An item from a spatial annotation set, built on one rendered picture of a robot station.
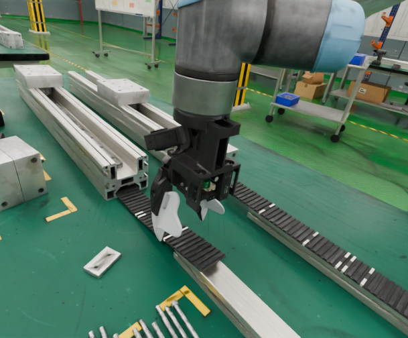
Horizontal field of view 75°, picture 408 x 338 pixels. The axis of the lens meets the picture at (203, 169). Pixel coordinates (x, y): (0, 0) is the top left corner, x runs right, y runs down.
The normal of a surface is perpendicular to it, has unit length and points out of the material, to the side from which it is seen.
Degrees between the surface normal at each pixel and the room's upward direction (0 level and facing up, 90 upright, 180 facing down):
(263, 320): 0
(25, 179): 90
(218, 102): 91
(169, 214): 73
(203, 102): 90
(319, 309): 0
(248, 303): 0
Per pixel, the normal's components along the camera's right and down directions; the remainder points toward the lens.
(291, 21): 0.11, 0.25
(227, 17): 0.11, 0.46
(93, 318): 0.12, -0.86
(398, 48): -0.70, 0.29
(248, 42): 0.00, 0.81
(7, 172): 0.79, 0.39
